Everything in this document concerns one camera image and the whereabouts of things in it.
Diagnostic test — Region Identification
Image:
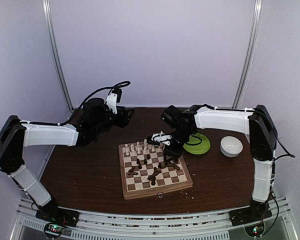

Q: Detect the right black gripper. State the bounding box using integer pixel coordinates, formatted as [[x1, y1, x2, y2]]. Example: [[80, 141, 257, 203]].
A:
[[163, 127, 193, 163]]

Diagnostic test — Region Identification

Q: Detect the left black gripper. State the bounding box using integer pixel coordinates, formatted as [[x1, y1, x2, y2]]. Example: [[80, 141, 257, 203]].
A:
[[93, 105, 135, 136]]

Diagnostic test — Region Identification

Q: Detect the wooden chess board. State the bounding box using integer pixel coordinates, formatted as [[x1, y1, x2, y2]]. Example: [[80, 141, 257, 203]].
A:
[[118, 142, 193, 200]]

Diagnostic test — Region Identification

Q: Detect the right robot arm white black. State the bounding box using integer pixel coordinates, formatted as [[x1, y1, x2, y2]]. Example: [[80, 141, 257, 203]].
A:
[[154, 104, 278, 221]]

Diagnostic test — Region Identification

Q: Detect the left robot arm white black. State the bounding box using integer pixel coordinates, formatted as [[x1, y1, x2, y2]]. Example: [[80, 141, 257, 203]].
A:
[[0, 98, 135, 222]]

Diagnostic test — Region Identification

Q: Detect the white chess pieces row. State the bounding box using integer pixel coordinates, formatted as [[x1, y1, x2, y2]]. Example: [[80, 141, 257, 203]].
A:
[[121, 139, 164, 156]]

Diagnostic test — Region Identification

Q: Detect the dark queen chess piece lying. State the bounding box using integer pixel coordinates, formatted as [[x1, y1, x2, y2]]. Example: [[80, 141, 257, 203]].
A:
[[126, 165, 138, 176]]

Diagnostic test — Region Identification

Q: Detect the green plate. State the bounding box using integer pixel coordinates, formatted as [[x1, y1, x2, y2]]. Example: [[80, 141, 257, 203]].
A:
[[183, 133, 211, 155]]

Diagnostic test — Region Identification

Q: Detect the white bowl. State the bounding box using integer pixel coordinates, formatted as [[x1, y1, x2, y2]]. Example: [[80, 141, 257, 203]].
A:
[[220, 136, 243, 158]]

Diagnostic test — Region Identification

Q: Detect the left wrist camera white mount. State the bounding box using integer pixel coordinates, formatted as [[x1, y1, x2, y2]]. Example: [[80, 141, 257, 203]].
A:
[[105, 87, 122, 115]]

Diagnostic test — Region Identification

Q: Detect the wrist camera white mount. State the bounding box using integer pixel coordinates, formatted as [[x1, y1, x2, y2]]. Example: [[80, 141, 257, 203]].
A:
[[105, 87, 122, 115], [146, 131, 172, 146]]

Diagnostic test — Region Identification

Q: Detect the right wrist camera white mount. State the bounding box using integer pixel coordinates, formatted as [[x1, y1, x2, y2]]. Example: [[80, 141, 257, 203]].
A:
[[146, 131, 172, 146]]

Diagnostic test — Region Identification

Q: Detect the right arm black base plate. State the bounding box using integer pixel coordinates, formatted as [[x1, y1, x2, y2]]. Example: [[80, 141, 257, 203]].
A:
[[229, 207, 272, 227]]

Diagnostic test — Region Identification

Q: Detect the front aluminium rail base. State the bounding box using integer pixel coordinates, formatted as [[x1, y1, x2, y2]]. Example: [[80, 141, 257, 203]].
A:
[[8, 197, 300, 240]]

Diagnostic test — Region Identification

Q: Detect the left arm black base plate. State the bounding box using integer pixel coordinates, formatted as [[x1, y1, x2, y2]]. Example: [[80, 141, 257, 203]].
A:
[[35, 208, 80, 227]]

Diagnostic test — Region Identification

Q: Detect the left aluminium frame post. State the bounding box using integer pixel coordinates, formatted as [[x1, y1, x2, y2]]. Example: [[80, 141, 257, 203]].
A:
[[42, 0, 74, 112]]

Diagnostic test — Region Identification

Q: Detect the aluminium frame post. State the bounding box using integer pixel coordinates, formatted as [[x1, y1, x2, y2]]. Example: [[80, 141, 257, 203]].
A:
[[232, 0, 264, 109], [42, 0, 74, 112]]

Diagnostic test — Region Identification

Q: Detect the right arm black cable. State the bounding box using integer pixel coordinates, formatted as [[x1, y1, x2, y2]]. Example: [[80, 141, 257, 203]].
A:
[[272, 129, 296, 160]]

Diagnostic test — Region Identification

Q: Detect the right aluminium frame post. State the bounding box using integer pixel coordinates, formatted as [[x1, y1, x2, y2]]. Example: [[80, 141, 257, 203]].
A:
[[232, 0, 264, 109]]

